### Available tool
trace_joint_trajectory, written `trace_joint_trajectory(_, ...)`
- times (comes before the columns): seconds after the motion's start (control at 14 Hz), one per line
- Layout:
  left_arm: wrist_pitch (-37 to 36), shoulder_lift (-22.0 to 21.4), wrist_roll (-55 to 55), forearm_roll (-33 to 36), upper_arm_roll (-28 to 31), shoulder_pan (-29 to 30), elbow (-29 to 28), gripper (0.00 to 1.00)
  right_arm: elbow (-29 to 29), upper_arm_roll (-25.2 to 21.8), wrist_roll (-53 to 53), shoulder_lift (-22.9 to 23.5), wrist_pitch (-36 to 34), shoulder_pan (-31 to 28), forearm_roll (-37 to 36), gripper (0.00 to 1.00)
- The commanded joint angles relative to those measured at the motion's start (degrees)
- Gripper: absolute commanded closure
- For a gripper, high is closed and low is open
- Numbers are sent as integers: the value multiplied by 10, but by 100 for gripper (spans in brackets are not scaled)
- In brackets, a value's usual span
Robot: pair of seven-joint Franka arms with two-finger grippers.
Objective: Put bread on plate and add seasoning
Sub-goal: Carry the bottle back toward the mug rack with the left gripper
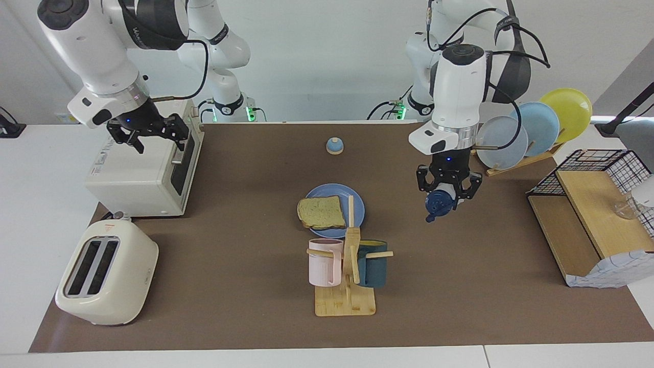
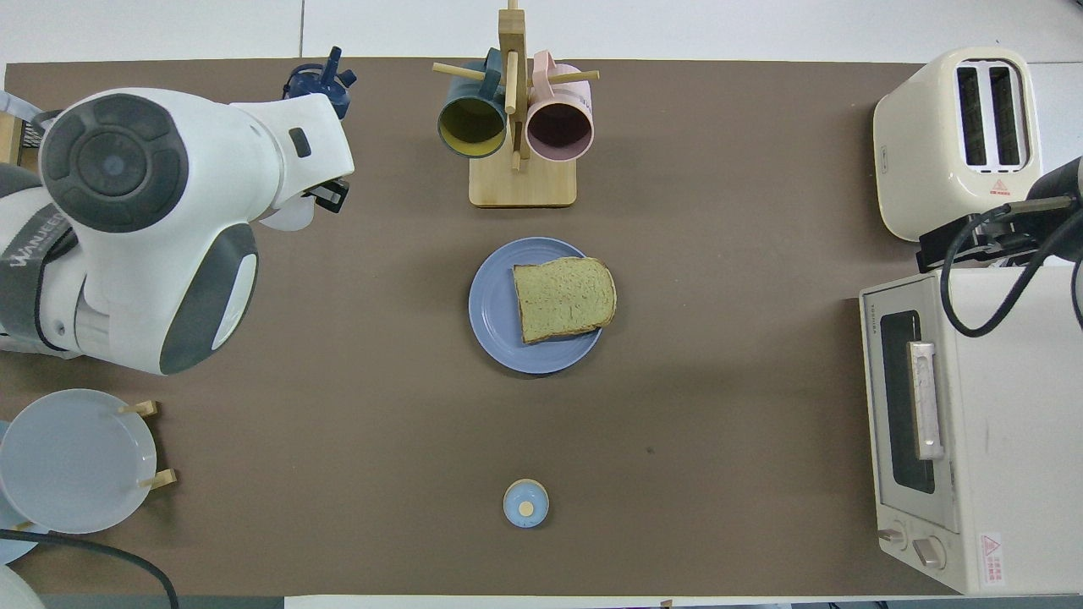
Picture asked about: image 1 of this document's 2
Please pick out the cream two-slot toaster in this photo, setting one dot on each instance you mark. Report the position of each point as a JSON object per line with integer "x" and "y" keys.
{"x": 127, "y": 276}

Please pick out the small blue bell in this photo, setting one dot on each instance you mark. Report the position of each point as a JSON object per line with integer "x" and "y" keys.
{"x": 334, "y": 147}

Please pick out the brown table mat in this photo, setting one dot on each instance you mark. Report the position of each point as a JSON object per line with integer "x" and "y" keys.
{"x": 245, "y": 230}

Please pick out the white blue-capped seasoning bottle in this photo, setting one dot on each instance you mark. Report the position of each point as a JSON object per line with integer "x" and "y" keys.
{"x": 440, "y": 202}

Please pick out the wooden shelf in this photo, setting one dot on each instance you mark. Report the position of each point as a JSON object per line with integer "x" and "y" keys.
{"x": 587, "y": 204}

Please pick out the pink ribbed mug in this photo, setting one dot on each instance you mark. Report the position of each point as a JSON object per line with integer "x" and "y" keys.
{"x": 322, "y": 266}

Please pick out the clear glass cup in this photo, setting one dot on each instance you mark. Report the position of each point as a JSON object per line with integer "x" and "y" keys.
{"x": 626, "y": 209}

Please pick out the black lamp stand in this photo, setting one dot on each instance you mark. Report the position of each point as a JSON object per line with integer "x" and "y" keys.
{"x": 621, "y": 115}

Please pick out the white blue grid cloth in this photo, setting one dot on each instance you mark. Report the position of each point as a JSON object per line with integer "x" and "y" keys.
{"x": 613, "y": 271}

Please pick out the yellow round plate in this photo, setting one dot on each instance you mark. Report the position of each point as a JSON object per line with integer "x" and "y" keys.
{"x": 572, "y": 110}

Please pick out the grey round plate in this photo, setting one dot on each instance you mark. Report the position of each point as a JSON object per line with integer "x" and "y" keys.
{"x": 498, "y": 135}

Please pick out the black clamp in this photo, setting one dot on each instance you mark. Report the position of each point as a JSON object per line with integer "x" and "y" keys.
{"x": 10, "y": 129}

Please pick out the light blue round plate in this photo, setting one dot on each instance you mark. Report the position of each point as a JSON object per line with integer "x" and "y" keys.
{"x": 541, "y": 125}

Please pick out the white power strip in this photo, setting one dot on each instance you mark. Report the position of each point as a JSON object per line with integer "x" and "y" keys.
{"x": 69, "y": 118}

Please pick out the toasted bread slice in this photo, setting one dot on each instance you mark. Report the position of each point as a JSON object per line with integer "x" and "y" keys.
{"x": 322, "y": 212}

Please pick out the dark teal mug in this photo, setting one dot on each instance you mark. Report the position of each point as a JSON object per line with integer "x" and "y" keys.
{"x": 375, "y": 268}

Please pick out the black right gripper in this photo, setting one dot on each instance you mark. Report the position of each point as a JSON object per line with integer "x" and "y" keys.
{"x": 138, "y": 116}

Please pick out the wooden plate rack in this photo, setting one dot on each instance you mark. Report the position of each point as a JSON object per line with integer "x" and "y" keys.
{"x": 516, "y": 164}

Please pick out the wooden mug tree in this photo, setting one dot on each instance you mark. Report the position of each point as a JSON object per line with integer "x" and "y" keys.
{"x": 352, "y": 301}

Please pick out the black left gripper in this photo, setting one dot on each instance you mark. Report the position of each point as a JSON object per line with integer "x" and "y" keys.
{"x": 450, "y": 163}

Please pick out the white toaster oven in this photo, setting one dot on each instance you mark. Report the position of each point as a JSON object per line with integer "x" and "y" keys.
{"x": 133, "y": 179}

